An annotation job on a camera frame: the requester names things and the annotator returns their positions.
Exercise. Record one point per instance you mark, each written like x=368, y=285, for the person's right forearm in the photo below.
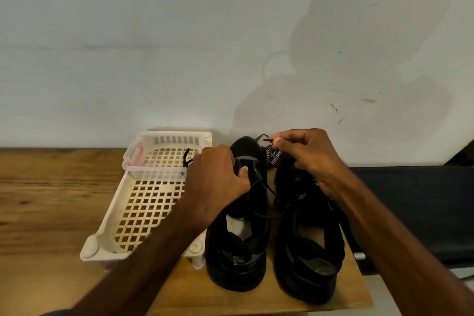
x=407, y=253

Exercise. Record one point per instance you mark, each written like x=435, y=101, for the person's blue shorts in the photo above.
x=55, y=313

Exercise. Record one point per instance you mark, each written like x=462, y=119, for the black shoelaces bundle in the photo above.
x=259, y=175

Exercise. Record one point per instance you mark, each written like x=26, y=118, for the dark door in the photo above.
x=463, y=155

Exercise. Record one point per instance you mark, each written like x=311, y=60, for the low wooden table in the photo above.
x=44, y=208

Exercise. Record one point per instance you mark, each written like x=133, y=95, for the person's left forearm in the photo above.
x=141, y=275

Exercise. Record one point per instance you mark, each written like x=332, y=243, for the small white plastic basket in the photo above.
x=137, y=168

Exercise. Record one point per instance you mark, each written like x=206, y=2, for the person's left hand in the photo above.
x=215, y=182

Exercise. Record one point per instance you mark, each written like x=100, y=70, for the person's right hand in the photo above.
x=315, y=156

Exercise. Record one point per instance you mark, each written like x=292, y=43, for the black shoe rack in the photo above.
x=415, y=208

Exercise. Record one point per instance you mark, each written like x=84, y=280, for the black shoe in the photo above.
x=311, y=260
x=237, y=253

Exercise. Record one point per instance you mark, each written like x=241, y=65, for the large white plastic tray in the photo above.
x=144, y=208

